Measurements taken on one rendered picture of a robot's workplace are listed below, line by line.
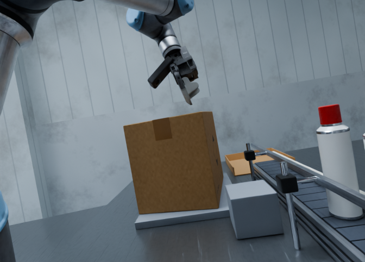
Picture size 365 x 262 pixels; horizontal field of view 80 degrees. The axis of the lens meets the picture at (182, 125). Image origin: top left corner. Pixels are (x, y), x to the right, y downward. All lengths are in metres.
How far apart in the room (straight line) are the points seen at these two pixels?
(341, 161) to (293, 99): 2.24
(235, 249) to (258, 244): 0.05
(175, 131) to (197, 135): 0.07
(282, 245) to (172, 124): 0.37
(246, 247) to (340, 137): 0.27
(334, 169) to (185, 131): 0.34
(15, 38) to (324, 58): 2.85
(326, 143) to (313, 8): 2.70
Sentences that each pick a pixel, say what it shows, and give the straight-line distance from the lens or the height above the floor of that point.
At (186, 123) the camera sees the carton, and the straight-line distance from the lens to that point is 0.60.
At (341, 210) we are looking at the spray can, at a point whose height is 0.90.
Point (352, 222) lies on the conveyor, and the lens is 0.51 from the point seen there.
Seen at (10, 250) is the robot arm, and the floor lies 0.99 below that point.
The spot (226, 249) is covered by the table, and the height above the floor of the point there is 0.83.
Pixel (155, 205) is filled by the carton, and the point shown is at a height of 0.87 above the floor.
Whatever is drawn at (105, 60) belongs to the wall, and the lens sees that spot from 2.40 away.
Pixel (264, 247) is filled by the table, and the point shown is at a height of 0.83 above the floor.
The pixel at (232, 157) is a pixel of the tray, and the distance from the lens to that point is 1.27.
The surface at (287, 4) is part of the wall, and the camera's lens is 2.96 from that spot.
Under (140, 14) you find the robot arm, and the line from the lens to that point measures 0.77.
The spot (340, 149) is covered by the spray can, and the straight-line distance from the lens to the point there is 0.47.
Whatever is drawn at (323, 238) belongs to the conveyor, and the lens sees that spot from 0.50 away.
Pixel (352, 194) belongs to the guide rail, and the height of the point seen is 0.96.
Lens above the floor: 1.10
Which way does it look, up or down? 1 degrees down
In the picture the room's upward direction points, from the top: 10 degrees counter-clockwise
